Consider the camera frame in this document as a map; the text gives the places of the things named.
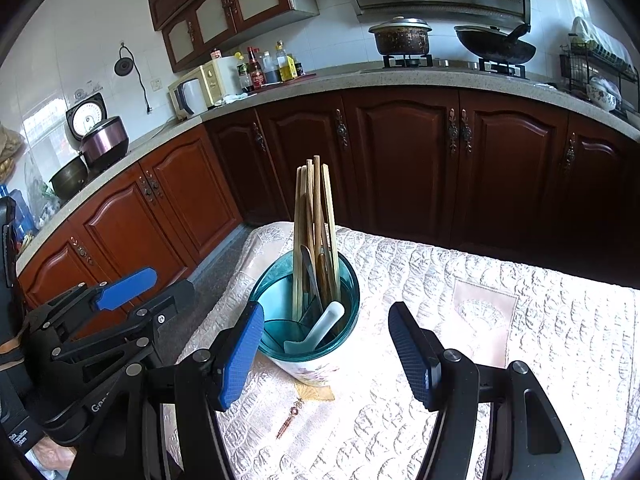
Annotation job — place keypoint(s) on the red label sauce bottle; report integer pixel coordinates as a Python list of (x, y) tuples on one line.
[(256, 72)]

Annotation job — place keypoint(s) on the blackened pot with lid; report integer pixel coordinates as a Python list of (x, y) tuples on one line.
[(402, 37)]

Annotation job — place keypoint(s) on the cream countertop appliance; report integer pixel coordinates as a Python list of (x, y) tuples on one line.
[(212, 82)]

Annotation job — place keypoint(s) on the dark wooden base cabinets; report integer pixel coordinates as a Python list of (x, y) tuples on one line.
[(400, 160)]

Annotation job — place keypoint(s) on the clear bottle dark liquid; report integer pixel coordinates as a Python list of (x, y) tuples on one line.
[(271, 70)]

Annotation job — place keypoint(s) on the black wok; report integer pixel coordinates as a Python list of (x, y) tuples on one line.
[(490, 47)]

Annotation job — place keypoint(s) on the white cloth cover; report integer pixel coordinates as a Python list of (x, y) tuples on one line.
[(600, 40)]

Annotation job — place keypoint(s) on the purple rice cooker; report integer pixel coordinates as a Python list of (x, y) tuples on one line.
[(102, 142)]

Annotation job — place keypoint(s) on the wooden wall cabinets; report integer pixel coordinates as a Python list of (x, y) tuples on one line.
[(225, 10)]

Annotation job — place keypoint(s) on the dark metal inner pot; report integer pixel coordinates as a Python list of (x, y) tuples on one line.
[(67, 180)]

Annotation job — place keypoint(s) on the speckled stone countertop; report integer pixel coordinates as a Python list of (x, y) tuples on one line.
[(325, 80)]

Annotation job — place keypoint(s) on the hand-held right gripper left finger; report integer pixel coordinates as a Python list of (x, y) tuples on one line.
[(242, 355)]

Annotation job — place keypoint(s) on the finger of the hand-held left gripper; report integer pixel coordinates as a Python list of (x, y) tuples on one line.
[(125, 285), (170, 300)]

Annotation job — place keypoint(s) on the gas stove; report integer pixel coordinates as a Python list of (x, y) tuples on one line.
[(450, 64)]

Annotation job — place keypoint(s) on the yellow oil bottle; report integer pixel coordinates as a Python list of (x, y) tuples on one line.
[(286, 65)]

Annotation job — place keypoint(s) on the quilted cream tablecloth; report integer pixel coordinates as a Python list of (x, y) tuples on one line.
[(500, 360)]

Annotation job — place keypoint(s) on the white ceramic spoon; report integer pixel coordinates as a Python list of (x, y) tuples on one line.
[(322, 322)]

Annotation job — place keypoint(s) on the white electric kettle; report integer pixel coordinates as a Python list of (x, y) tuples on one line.
[(192, 97)]

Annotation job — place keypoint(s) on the white rag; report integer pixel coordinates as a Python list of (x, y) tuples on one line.
[(232, 97)]

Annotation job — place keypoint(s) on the floral ceramic bowl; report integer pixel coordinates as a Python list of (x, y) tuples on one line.
[(602, 96)]

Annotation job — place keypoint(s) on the teal floral utensil holder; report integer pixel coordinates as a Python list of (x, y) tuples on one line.
[(310, 367)]

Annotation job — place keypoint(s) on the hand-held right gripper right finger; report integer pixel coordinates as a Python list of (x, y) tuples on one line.
[(410, 350)]

